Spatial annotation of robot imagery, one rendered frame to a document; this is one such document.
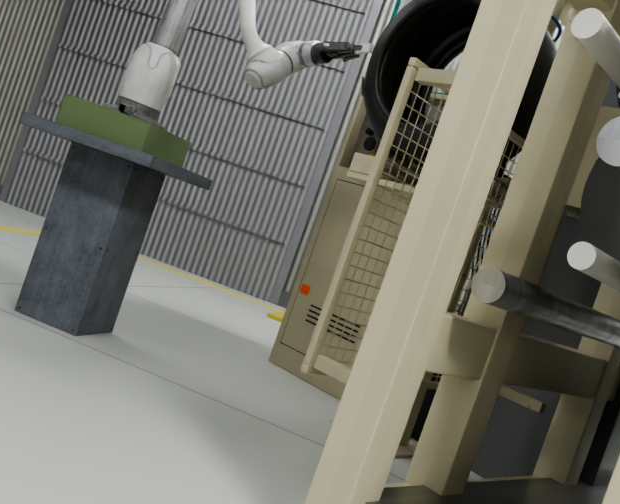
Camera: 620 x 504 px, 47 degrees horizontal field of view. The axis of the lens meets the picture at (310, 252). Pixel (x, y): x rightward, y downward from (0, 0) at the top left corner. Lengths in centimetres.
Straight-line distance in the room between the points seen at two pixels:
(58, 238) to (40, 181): 371
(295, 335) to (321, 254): 36
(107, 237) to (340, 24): 351
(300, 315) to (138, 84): 117
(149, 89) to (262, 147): 300
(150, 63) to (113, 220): 55
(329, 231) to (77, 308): 111
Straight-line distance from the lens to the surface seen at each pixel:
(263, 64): 256
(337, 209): 305
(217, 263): 551
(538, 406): 219
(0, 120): 665
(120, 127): 244
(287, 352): 310
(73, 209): 256
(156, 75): 258
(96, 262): 250
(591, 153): 221
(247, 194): 548
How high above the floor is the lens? 58
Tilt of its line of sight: 1 degrees down
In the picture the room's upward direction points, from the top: 19 degrees clockwise
